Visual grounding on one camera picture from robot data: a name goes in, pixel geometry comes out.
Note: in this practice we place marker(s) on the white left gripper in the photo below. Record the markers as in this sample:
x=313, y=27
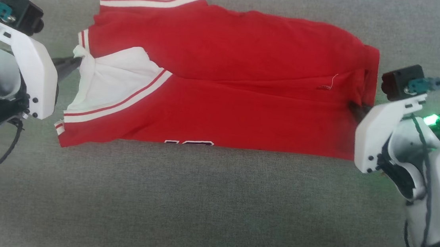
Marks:
x=37, y=75

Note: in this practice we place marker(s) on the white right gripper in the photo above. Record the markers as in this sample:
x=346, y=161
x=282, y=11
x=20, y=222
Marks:
x=375, y=129

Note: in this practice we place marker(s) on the red white sports jersey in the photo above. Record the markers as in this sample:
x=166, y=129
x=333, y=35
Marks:
x=227, y=80

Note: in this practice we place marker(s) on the grey fabric sofa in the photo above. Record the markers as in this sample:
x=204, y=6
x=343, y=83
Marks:
x=212, y=210

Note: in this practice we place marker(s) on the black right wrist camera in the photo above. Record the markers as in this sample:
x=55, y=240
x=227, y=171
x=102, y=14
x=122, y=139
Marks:
x=399, y=81

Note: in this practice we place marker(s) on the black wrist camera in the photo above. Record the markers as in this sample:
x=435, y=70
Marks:
x=22, y=12
x=399, y=81

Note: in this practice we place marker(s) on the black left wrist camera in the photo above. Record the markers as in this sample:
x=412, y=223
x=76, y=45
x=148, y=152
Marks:
x=22, y=12

